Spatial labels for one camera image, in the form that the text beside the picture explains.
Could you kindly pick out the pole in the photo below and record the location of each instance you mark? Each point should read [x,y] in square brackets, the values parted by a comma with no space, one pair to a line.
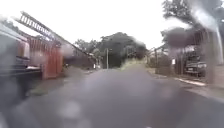
[107,58]

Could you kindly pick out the tall tree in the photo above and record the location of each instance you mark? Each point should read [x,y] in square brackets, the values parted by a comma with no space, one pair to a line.
[181,10]

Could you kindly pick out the grey paved sidewalk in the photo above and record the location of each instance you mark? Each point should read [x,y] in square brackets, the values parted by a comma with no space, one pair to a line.
[50,85]

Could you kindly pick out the grey asphalt road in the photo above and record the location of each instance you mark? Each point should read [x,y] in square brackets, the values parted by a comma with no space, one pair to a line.
[126,100]

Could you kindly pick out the house with white pillar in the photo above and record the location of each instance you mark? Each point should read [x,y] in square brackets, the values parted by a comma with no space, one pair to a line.
[176,63]

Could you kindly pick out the building with red gate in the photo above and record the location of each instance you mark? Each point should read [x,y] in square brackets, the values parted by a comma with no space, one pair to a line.
[51,60]

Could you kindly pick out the yellow-green bush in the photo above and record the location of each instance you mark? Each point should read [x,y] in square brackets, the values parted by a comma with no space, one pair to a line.
[131,63]

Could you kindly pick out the group of trees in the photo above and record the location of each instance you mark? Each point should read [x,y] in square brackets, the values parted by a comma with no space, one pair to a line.
[116,48]

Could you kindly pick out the vehicle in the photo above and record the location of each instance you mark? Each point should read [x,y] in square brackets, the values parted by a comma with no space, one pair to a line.
[195,65]

